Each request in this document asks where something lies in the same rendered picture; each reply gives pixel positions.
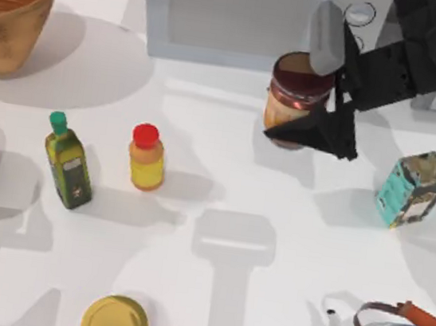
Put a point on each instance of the dark red lidded jar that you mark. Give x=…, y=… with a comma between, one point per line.
x=291, y=96

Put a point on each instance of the small microwave knob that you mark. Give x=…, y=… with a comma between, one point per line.
x=360, y=42

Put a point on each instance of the large microwave knob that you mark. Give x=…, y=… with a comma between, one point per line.
x=362, y=15

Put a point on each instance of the teal and black carton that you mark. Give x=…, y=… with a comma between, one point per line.
x=413, y=192

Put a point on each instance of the pale microwave oven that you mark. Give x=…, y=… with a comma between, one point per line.
x=237, y=17

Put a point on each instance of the yellow bottle with red cap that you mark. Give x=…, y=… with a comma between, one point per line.
x=146, y=163

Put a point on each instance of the green bottle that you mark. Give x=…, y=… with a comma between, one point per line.
x=70, y=167

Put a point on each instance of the can with golden lid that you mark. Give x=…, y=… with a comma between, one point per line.
x=117, y=320

